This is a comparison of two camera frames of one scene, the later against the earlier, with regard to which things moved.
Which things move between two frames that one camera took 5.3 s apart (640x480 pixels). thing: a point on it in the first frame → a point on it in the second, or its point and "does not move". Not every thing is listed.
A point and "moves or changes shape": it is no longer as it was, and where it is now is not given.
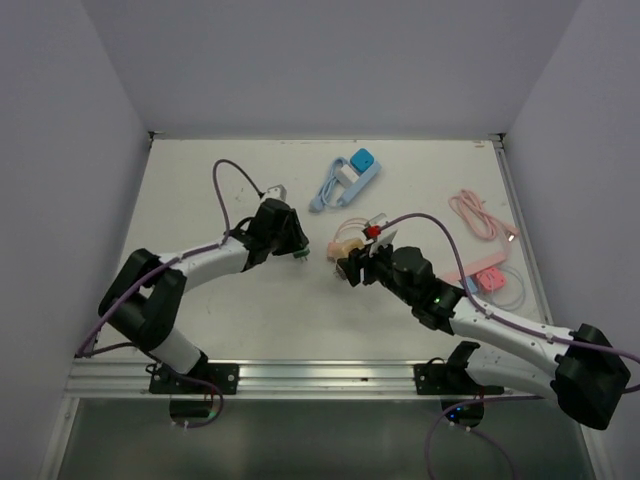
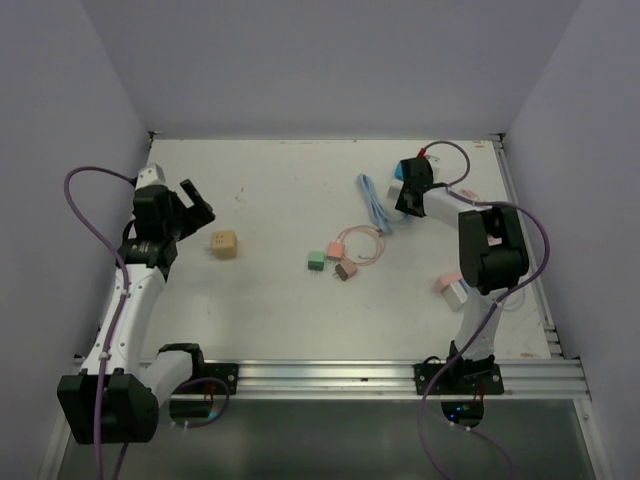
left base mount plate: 204,379 does not move
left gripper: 298,238 → 196,215
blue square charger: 362,160 → 398,170
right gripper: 358,259 → 401,204
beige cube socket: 344,247 moves or changes shape
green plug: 301,253 → 316,260
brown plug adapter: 340,272 does not move
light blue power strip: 365,177 → 379,213
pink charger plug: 334,249 does not move
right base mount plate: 449,379 does not move
